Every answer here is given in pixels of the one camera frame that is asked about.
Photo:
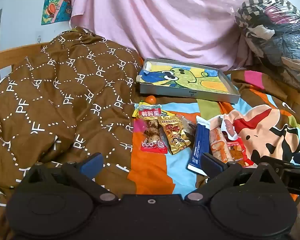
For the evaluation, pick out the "colourful printed blanket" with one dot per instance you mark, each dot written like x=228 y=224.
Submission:
x=265 y=130

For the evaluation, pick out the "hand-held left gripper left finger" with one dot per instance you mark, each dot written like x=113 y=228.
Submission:
x=93 y=163

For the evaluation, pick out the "white wall socket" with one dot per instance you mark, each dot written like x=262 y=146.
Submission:
x=39 y=37

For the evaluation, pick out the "wall poster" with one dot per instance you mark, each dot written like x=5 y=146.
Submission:
x=56 y=0

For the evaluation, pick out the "grey shallow box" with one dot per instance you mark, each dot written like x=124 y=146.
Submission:
x=190 y=95

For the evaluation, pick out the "gold snack packet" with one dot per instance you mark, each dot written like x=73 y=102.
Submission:
x=175 y=137

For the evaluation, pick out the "orange tangerine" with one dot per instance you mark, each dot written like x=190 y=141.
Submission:
x=150 y=99

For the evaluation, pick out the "white pink sausage packet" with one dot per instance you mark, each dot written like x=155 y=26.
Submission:
x=231 y=127

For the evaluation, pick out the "clear bag of clothes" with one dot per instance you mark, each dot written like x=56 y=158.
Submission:
x=277 y=25

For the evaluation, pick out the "red spicy snack packet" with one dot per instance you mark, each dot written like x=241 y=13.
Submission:
x=240 y=152

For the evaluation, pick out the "red quail egg packet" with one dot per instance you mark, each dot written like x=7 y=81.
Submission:
x=152 y=130

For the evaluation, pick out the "pink cloth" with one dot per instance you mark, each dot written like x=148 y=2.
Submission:
x=165 y=17

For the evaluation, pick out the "yellow snack packet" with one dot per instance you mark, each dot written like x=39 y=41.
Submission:
x=134 y=113

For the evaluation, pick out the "brown patterned quilt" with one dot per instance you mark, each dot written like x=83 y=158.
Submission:
x=65 y=92

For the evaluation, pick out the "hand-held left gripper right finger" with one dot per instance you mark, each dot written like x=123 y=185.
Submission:
x=210 y=163

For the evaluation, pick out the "clear dark meat packet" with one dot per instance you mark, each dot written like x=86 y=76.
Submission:
x=190 y=130

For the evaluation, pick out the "orange sausage packet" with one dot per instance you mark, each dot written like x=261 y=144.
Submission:
x=218 y=145

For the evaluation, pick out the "blue white packet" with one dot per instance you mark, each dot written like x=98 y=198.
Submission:
x=199 y=142

